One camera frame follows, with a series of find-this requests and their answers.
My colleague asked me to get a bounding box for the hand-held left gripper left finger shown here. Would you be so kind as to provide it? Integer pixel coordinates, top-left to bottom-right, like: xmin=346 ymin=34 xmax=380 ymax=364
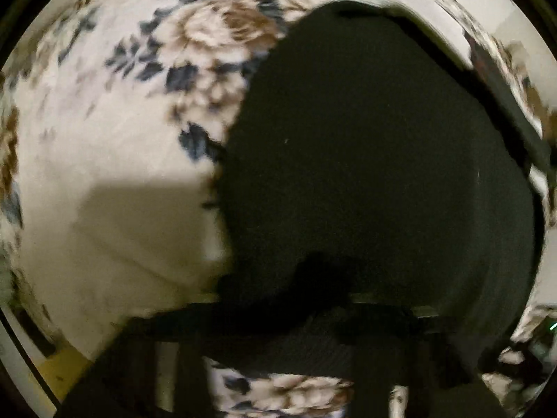
xmin=54 ymin=256 xmax=326 ymax=418

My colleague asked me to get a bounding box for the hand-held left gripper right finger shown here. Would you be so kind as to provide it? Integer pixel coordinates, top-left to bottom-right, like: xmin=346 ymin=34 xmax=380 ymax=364
xmin=325 ymin=258 xmax=511 ymax=418

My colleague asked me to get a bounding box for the black garment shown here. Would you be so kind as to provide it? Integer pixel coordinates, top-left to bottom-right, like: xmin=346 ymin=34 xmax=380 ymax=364
xmin=204 ymin=1 xmax=544 ymax=379

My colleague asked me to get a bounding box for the floral printed blanket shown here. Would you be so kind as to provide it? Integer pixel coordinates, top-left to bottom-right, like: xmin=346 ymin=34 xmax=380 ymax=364
xmin=0 ymin=0 xmax=557 ymax=418

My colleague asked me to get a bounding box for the white cloth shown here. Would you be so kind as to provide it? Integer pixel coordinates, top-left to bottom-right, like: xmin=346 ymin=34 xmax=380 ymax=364
xmin=359 ymin=0 xmax=473 ymax=72

